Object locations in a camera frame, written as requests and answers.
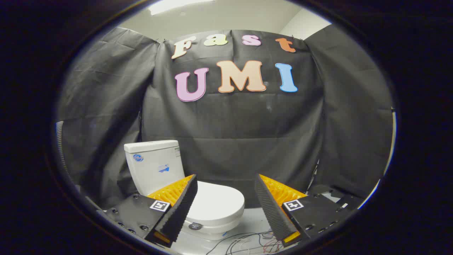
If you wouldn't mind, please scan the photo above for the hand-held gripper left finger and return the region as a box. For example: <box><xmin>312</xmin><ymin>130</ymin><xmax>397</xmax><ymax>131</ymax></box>
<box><xmin>97</xmin><ymin>174</ymin><xmax>199</xmax><ymax>248</ymax></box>

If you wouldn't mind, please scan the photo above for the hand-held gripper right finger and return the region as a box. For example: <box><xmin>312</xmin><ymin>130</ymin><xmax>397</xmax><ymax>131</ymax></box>
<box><xmin>254</xmin><ymin>174</ymin><xmax>355</xmax><ymax>248</ymax></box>

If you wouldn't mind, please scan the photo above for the white toilet lid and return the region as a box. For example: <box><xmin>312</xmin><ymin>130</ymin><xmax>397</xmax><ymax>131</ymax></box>
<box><xmin>183</xmin><ymin>181</ymin><xmax>245</xmax><ymax>228</ymax></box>

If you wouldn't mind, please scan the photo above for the white toilet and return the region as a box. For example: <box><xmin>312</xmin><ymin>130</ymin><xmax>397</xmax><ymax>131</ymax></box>
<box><xmin>124</xmin><ymin>140</ymin><xmax>245</xmax><ymax>242</ymax></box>

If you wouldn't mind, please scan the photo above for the black backdrop cloth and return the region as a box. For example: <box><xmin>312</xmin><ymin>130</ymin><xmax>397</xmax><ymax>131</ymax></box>
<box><xmin>57</xmin><ymin>24</ymin><xmax>394</xmax><ymax>209</ymax></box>

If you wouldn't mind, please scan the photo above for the ceiling light panel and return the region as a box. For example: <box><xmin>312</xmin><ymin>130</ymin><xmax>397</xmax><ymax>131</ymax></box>
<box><xmin>148</xmin><ymin>0</ymin><xmax>215</xmax><ymax>16</ymax></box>

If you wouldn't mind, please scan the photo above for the red cable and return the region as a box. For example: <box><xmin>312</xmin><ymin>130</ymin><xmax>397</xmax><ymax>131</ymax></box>
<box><xmin>263</xmin><ymin>239</ymin><xmax>283</xmax><ymax>254</ymax></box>

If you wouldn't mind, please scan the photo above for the tangle of black cables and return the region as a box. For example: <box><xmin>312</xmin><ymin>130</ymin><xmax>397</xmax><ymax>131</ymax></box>
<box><xmin>205</xmin><ymin>230</ymin><xmax>283</xmax><ymax>255</ymax></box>

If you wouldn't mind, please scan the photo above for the grey ribbed hose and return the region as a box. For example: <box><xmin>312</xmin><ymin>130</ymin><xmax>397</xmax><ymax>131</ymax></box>
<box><xmin>55</xmin><ymin>121</ymin><xmax>76</xmax><ymax>185</ymax></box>

